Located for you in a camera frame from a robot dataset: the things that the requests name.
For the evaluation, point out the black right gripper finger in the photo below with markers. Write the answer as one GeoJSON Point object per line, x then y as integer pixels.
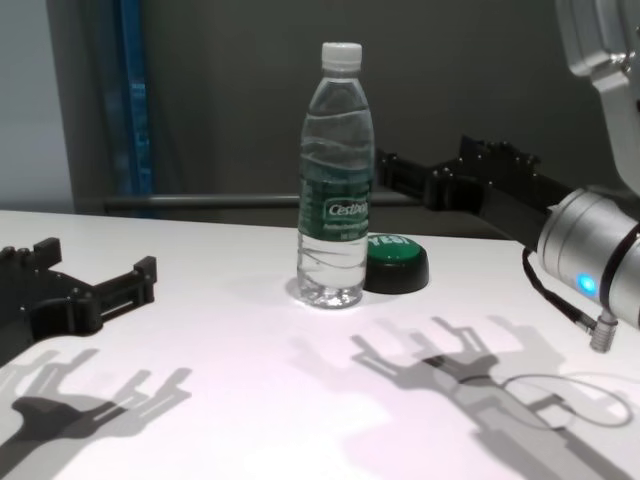
{"type": "Point", "coordinates": [500, 152]}
{"type": "Point", "coordinates": [405, 177]}

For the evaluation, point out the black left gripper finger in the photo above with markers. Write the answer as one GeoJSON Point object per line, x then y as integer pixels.
{"type": "Point", "coordinates": [125, 290]}
{"type": "Point", "coordinates": [42, 255]}

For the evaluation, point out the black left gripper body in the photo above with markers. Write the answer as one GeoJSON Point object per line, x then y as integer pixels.
{"type": "Point", "coordinates": [35, 300]}

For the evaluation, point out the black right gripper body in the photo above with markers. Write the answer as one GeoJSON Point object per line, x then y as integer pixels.
{"type": "Point", "coordinates": [510, 195]}

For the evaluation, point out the clear water bottle green label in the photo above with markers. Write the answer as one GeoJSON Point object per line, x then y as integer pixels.
{"type": "Point", "coordinates": [335, 175]}

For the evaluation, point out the green YES button black base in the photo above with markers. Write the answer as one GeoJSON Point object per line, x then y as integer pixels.
{"type": "Point", "coordinates": [397, 267]}

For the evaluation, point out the dark grey horizontal rail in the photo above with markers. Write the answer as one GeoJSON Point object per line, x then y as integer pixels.
{"type": "Point", "coordinates": [225, 201]}

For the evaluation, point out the blue metal post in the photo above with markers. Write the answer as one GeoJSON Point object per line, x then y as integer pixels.
{"type": "Point", "coordinates": [137, 110]}

